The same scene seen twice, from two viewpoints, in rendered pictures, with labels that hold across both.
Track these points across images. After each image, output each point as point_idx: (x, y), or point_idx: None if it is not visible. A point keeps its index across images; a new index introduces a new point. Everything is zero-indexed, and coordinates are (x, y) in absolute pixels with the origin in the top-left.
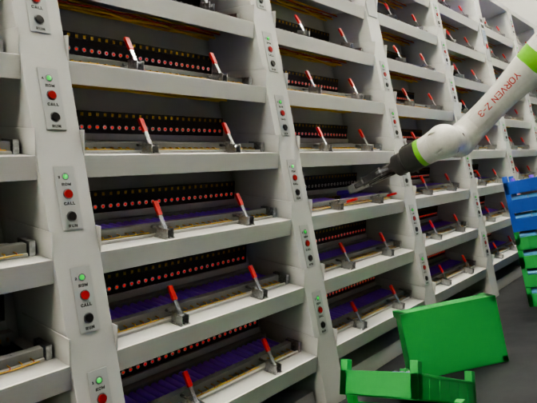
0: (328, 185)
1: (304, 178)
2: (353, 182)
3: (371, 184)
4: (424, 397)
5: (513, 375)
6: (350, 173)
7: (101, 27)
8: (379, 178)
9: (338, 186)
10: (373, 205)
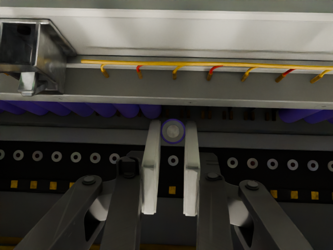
0: (178, 159)
1: (327, 195)
2: (6, 153)
3: (119, 177)
4: None
5: None
6: (27, 192)
7: None
8: (135, 249)
9: (108, 147)
10: (187, 9)
